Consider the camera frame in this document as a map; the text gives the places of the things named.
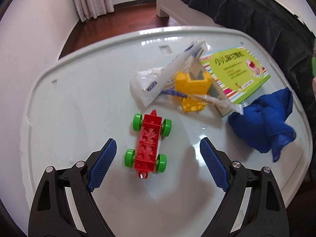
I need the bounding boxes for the red toy car green wheels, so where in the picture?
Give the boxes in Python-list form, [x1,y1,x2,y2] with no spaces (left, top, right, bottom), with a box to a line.
[124,109,172,179]

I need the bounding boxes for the green striped medicine box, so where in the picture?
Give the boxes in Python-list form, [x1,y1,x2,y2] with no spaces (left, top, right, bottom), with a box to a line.
[189,45,271,117]

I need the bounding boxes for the yellow toy block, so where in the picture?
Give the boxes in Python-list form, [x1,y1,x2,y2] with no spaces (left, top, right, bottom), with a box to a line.
[175,71,213,113]

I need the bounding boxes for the blue cloth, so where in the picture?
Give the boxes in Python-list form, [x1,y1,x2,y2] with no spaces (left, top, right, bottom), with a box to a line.
[228,87,296,163]

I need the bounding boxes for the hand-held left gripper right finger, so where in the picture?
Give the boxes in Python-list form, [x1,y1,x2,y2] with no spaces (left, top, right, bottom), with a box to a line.
[199,137,288,237]

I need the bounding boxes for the black white patterned bedsheet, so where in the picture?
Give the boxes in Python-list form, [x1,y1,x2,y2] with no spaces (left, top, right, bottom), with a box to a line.
[241,0,316,32]

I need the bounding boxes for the white bed frame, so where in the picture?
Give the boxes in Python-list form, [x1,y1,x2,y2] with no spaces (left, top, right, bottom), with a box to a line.
[156,0,223,27]

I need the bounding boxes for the white tissue packet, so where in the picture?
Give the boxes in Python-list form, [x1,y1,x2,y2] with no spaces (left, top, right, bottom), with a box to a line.
[130,67,165,108]

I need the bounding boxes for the long white plastic wrapper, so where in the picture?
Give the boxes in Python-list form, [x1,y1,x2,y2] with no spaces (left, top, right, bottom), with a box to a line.
[142,39,213,99]

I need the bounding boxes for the white plastic table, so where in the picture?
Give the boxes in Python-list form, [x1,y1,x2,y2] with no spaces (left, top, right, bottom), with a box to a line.
[19,25,312,237]

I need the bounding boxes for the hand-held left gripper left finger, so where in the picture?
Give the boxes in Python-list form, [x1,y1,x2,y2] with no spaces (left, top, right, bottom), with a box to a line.
[28,138,117,237]

